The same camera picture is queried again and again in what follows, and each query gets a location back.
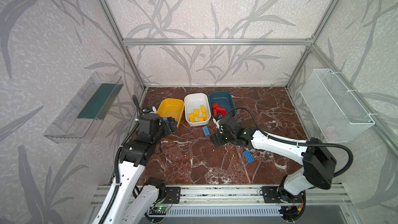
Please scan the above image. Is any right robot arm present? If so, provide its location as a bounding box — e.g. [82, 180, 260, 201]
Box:
[210, 116, 336, 201]

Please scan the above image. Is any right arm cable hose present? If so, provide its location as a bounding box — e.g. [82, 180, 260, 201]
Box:
[223, 108, 354, 178]

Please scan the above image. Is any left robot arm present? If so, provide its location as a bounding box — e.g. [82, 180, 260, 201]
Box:
[93, 113, 178, 224]

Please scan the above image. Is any white wire mesh basket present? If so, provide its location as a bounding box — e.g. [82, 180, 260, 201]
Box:
[301, 68, 375, 143]

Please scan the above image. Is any dark teal plastic bin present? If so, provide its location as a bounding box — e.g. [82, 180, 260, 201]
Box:
[208, 91, 235, 121]

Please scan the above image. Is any yellow plastic bin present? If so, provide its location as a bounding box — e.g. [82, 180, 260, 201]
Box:
[157, 98, 184, 128]

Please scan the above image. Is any white plastic bin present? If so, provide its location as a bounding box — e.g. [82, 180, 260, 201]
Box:
[184, 93, 211, 127]

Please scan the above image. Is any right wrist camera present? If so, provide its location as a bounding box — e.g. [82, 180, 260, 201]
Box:
[212, 114, 222, 129]

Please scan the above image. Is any red lego cluster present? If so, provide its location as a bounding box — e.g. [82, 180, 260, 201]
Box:
[211, 103, 227, 119]

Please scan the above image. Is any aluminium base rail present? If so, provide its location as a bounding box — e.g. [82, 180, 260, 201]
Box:
[90, 184, 352, 207]

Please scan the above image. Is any green circuit board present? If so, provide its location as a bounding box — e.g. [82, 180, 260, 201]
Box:
[149, 206, 170, 216]

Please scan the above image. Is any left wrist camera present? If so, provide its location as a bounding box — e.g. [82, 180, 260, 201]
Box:
[142, 106, 157, 115]

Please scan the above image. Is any clear acrylic wall shelf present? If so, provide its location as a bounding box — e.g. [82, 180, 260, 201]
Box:
[44, 72, 124, 144]

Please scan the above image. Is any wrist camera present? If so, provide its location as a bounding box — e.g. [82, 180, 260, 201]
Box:
[142, 106, 157, 115]
[212, 114, 222, 129]

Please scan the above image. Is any blue lego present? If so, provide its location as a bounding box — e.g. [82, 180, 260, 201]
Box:
[243, 150, 255, 164]
[202, 126, 210, 136]

